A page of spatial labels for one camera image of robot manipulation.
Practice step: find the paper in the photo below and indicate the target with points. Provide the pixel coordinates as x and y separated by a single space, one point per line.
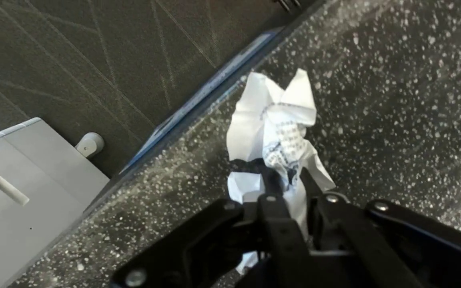
269 124

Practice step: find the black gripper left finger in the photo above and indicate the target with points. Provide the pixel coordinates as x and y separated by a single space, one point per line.
282 250

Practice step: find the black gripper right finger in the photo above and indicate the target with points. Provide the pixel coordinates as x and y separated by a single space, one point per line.
352 250

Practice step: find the grey office printer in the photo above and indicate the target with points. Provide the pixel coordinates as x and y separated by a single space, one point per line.
45 185

